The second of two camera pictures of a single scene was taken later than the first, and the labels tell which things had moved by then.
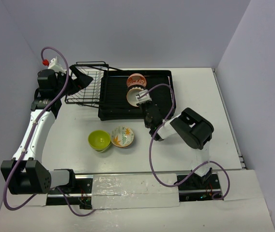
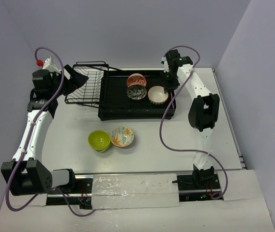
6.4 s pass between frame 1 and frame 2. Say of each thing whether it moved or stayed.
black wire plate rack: stayed
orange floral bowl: stayed
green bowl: stayed
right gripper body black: moved
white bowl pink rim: moved
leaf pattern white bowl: stayed
